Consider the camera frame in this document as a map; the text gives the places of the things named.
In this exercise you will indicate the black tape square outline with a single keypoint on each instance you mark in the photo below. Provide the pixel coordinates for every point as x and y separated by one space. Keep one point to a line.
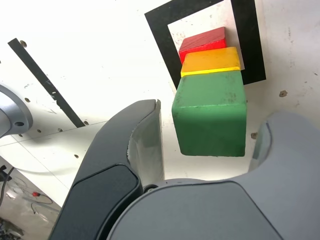
157 30

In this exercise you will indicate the green cube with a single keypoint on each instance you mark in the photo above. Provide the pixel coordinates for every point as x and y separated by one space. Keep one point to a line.
210 120

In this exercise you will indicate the black tape strip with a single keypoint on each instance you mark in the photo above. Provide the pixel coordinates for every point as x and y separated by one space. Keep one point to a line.
45 80

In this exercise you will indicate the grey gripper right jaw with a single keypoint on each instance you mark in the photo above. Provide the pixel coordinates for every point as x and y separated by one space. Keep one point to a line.
225 212

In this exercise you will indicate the yellow cube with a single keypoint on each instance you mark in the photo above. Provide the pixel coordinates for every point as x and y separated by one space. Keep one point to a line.
210 61

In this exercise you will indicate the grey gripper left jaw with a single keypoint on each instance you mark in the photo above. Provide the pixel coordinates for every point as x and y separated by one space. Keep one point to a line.
100 180

